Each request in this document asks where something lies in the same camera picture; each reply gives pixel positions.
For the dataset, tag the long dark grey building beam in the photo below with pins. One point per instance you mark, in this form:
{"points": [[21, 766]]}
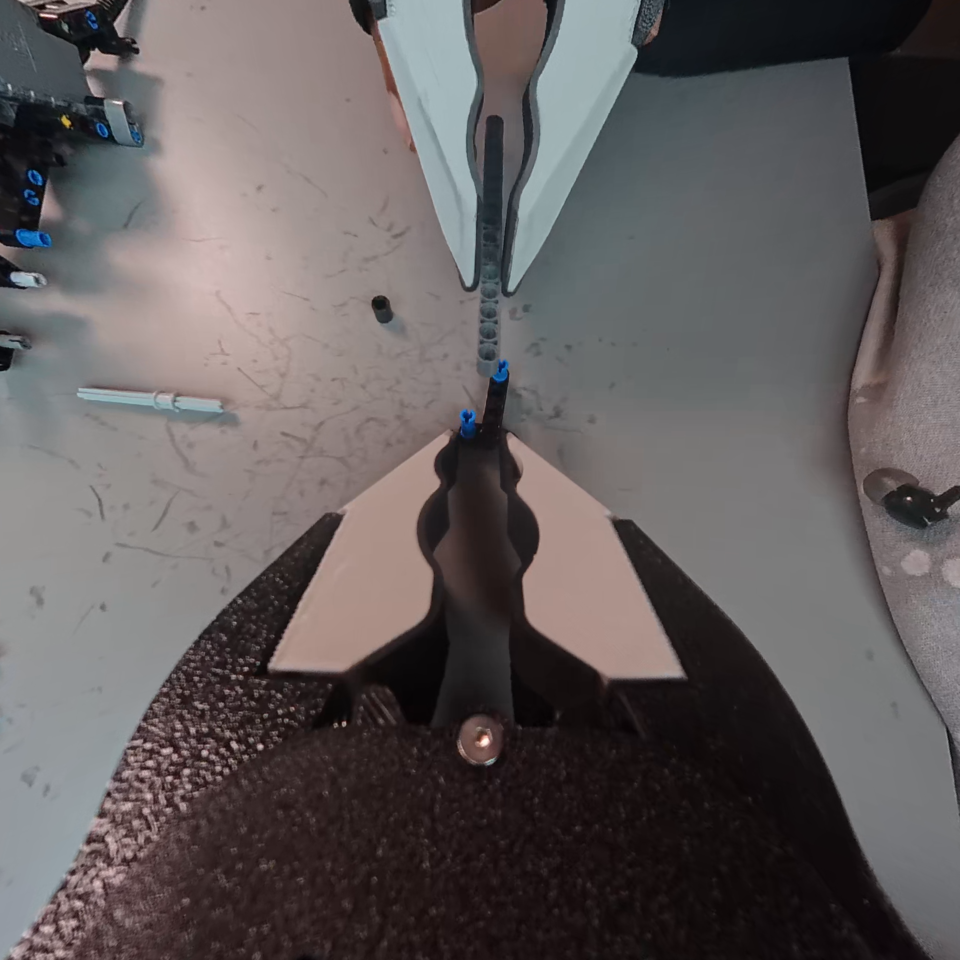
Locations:
{"points": [[489, 330]]}

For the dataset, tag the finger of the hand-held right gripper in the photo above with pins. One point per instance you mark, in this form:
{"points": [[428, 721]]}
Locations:
{"points": [[577, 97], [431, 97]]}

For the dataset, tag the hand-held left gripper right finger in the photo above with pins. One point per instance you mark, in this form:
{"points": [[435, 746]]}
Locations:
{"points": [[592, 585]]}

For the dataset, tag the grey desk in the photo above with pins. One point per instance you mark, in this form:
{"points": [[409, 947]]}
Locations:
{"points": [[712, 375]]}

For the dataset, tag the black plastic part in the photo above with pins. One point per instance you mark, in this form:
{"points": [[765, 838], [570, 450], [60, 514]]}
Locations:
{"points": [[911, 508]]}

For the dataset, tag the large black brick model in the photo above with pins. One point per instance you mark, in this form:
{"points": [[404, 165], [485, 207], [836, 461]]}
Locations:
{"points": [[30, 90]]}

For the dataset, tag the small black bush piece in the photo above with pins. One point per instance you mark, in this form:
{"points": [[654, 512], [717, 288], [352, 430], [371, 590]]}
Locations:
{"points": [[382, 309]]}

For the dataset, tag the black piece with blue pins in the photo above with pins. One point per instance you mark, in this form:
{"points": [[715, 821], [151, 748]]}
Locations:
{"points": [[495, 412]]}

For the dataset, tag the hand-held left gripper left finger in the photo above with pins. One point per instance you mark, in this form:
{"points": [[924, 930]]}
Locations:
{"points": [[360, 585]]}

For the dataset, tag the black angled brick assembly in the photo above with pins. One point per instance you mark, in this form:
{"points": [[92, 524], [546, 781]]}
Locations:
{"points": [[11, 346]]}

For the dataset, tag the long light grey axle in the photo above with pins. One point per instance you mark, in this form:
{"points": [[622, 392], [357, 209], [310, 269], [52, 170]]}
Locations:
{"points": [[150, 400]]}

